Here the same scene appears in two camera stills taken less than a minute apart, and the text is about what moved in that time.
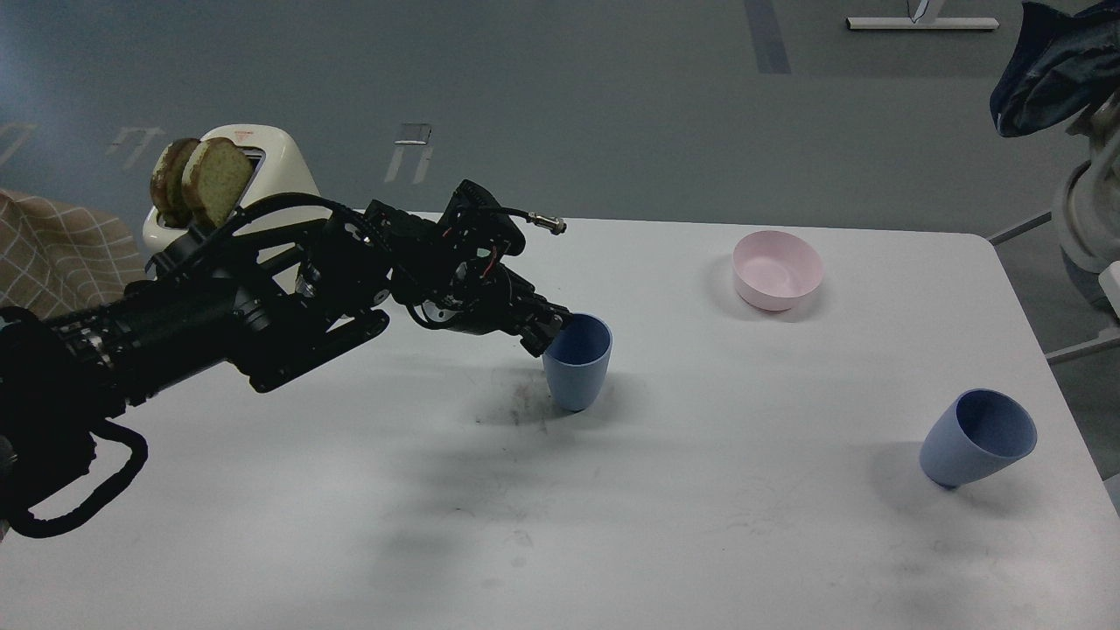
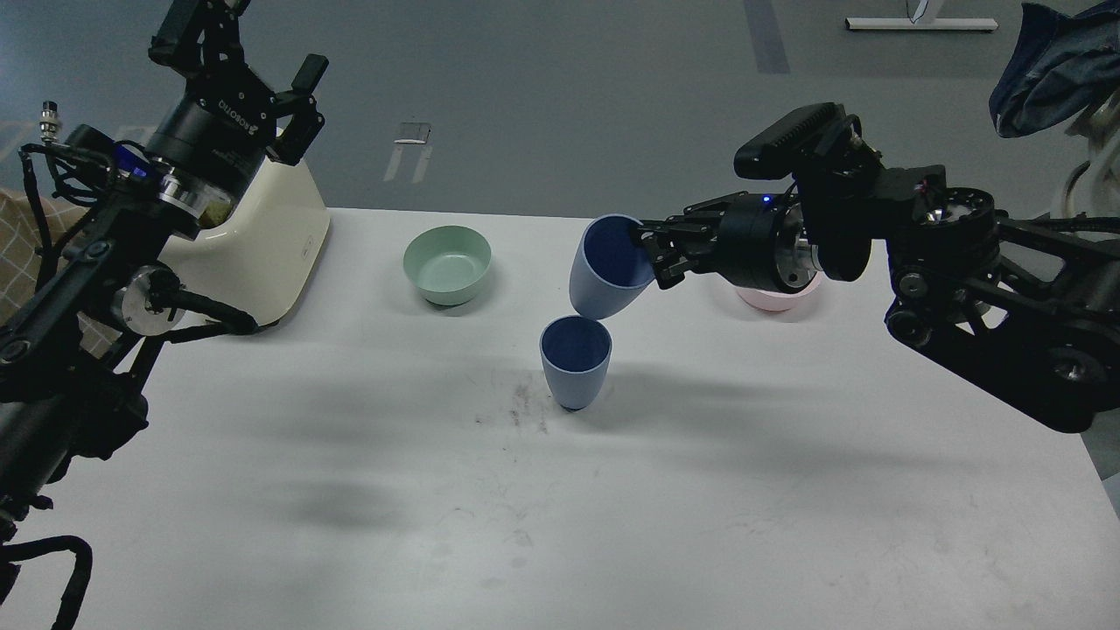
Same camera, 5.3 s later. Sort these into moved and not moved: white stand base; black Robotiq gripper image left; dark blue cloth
Moved: black Robotiq gripper image left
Not moved: white stand base; dark blue cloth
